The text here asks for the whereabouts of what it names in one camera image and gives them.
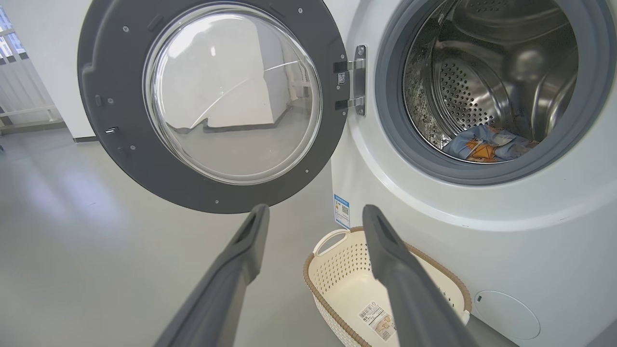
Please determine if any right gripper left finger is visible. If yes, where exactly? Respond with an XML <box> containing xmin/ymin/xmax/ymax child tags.
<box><xmin>154</xmin><ymin>203</ymin><xmax>270</xmax><ymax>347</ymax></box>

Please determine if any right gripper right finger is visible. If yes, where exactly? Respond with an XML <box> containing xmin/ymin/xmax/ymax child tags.
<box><xmin>362</xmin><ymin>204</ymin><xmax>478</xmax><ymax>347</ymax></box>

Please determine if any blue cartoon print clothing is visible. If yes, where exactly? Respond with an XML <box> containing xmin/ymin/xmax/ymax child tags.
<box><xmin>442</xmin><ymin>126</ymin><xmax>539</xmax><ymax>163</ymax></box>

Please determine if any black round glass washer door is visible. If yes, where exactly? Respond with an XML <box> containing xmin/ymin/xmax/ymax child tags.
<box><xmin>77</xmin><ymin>0</ymin><xmax>349</xmax><ymax>214</ymax></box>

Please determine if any white basket product label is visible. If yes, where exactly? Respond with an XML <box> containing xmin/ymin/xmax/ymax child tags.
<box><xmin>358</xmin><ymin>301</ymin><xmax>397</xmax><ymax>342</ymax></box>

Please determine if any cream perforated basket brown rim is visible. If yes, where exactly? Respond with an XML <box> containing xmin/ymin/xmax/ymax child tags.
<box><xmin>303</xmin><ymin>227</ymin><xmax>472</xmax><ymax>347</ymax></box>

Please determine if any white front-load washing machine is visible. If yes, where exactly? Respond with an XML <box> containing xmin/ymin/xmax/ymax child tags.
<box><xmin>322</xmin><ymin>0</ymin><xmax>617</xmax><ymax>347</ymax></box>

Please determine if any grey rubber door gasket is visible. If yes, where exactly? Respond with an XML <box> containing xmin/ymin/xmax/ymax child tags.
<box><xmin>375</xmin><ymin>0</ymin><xmax>617</xmax><ymax>186</ymax></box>

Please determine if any metal washer door hinge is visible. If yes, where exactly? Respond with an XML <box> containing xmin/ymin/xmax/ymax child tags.
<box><xmin>334</xmin><ymin>45</ymin><xmax>367</xmax><ymax>117</ymax></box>

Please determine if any round white filter cover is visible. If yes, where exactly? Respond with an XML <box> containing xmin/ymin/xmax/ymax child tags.
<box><xmin>473</xmin><ymin>290</ymin><xmax>541</xmax><ymax>340</ymax></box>

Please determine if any blue energy label sticker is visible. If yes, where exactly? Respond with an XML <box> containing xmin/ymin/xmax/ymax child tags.
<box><xmin>334</xmin><ymin>194</ymin><xmax>350</xmax><ymax>229</ymax></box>

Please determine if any steel perforated washer drum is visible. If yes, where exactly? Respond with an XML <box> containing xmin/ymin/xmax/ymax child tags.
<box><xmin>403</xmin><ymin>0</ymin><xmax>579</xmax><ymax>163</ymax></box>

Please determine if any white window railing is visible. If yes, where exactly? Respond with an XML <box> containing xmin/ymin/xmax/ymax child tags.
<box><xmin>0</xmin><ymin>5</ymin><xmax>66</xmax><ymax>135</ymax></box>

